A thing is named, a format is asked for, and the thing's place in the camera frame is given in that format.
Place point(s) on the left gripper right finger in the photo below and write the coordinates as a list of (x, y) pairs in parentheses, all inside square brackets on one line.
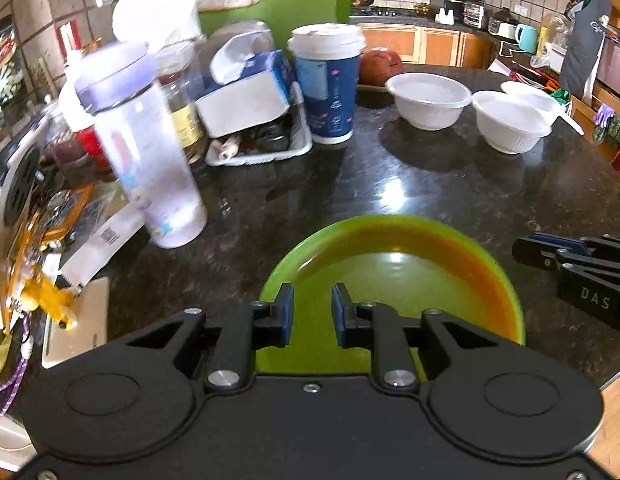
[(387, 335)]

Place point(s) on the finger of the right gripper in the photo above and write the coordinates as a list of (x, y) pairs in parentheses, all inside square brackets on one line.
[(552, 252)]

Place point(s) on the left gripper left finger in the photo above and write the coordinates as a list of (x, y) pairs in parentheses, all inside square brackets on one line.
[(237, 337)]

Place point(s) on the green plastic plate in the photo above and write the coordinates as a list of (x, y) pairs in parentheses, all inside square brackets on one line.
[(411, 263)]

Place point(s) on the white bowl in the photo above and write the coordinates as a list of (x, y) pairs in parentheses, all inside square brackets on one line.
[(548, 107), (428, 102), (508, 126)]

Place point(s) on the white tray with items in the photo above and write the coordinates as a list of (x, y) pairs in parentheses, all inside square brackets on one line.
[(286, 137)]

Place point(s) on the teal mug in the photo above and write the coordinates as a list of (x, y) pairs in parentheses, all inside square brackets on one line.
[(526, 38)]

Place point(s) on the rice cooker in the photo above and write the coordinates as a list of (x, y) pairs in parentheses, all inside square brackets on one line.
[(502, 24)]

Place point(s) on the dark hanging apron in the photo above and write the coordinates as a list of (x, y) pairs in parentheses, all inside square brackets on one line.
[(584, 48)]

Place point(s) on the blue white tissue pack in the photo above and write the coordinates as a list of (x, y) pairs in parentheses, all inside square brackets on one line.
[(261, 94)]

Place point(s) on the blue paper coffee cup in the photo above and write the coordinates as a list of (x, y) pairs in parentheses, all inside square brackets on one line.
[(327, 60)]

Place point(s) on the green cutting board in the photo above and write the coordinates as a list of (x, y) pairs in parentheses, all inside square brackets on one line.
[(281, 16)]

